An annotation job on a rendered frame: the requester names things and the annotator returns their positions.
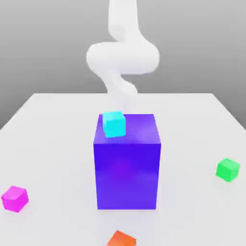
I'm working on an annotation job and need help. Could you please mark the small cyan cube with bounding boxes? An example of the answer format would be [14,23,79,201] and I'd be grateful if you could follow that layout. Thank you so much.
[102,111,127,138]

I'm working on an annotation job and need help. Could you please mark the small green cube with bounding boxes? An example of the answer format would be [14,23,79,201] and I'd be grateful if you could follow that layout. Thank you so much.
[215,158,241,183]

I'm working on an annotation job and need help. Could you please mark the large purple box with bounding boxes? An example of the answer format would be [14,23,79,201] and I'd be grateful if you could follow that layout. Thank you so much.
[93,113,161,210]

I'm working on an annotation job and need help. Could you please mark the small orange cube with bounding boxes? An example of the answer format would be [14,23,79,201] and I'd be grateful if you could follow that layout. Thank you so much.
[107,230,137,246]

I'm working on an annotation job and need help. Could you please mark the small magenta cube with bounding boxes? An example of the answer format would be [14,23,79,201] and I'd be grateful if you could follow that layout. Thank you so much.
[1,185,29,213]

